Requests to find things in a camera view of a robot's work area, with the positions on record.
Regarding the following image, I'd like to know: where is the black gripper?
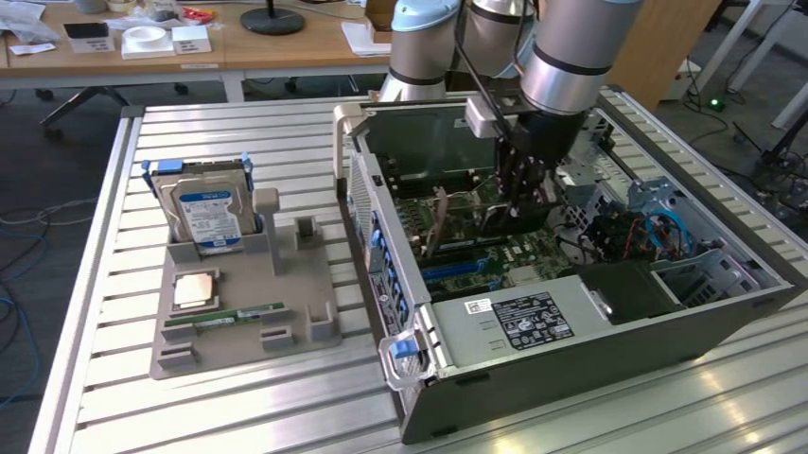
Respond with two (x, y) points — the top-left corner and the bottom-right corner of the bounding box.
(495, 111), (586, 218)

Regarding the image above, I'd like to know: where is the black graphics card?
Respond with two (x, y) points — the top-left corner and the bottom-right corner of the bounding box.
(415, 182), (554, 259)

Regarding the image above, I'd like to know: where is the tall metal disk bay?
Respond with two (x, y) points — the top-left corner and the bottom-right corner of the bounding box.
(552, 112), (634, 229)

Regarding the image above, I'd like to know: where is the green motherboard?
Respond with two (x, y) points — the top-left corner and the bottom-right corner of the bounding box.
(381, 165), (569, 300)

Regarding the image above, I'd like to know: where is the white box with red button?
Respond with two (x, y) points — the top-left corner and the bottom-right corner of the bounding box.
(672, 59), (704, 103)

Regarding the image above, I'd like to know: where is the long PCIe expansion slot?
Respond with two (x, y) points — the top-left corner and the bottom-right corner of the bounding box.
(422, 262), (491, 281)

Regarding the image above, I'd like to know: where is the white paper stack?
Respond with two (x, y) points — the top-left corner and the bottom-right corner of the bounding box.
(339, 21), (397, 59)

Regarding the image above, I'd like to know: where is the brown cardboard box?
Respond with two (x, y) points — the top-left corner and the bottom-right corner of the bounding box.
(365, 0), (398, 33)

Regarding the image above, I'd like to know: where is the black tripod stand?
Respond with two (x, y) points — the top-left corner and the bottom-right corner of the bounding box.
(732, 84), (808, 210)

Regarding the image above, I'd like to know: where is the wooden office desk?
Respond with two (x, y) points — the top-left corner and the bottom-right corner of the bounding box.
(0, 3), (244, 103)
(214, 0), (573, 103)

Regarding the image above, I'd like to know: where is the grey power supply unit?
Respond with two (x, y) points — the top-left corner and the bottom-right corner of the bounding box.
(419, 276), (614, 369)

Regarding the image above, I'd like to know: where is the black round lamp base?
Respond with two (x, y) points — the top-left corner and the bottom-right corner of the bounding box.
(239, 0), (307, 36)

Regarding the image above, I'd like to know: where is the open grey PC case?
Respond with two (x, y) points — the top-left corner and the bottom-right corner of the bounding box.
(332, 90), (796, 446)

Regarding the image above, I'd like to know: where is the hard disk with blue carrier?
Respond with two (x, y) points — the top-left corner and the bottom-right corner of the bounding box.
(139, 153), (258, 256)

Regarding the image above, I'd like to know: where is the grey plastic parts rack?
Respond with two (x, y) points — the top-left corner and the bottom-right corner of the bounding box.
(150, 187), (346, 382)

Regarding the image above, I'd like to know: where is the white cube box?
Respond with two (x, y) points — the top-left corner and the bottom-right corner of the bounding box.
(171, 26), (214, 56)

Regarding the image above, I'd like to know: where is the silver CPU chip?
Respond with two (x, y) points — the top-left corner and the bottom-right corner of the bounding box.
(174, 272), (215, 309)

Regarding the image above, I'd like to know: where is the flat white box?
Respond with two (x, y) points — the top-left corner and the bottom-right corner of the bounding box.
(119, 36), (178, 61)

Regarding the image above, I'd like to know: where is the white tape roll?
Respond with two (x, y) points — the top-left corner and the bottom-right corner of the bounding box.
(124, 26), (168, 44)

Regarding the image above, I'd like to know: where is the black chair base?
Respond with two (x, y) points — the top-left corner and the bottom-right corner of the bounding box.
(35, 83), (191, 139)

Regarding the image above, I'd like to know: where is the white box with black lid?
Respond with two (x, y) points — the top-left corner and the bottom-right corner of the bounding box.
(63, 22), (117, 55)

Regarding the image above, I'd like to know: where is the crumpled clear plastic bag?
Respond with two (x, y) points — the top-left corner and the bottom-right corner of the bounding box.
(0, 2), (61, 44)

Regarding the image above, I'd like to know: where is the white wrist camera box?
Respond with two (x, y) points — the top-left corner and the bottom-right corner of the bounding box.
(465, 96), (526, 139)

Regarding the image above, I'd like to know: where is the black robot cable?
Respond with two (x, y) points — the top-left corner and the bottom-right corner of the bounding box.
(451, 0), (507, 139)

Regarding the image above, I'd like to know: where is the black wire bundle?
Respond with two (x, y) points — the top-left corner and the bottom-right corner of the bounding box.
(584, 212), (658, 262)

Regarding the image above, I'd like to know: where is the blue SATA wire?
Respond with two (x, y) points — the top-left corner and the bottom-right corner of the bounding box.
(642, 207), (696, 262)

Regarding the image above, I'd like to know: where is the white desk frame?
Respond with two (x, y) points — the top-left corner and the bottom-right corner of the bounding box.
(693, 0), (808, 130)

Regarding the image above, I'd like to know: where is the clear case latch handle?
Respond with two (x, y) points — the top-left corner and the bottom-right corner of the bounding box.
(377, 325), (438, 392)

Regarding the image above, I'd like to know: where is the white floor cable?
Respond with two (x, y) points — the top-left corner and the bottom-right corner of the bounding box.
(0, 198), (93, 226)

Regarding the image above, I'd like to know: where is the blue floor cable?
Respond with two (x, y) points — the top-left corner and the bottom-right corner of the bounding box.
(0, 226), (47, 409)

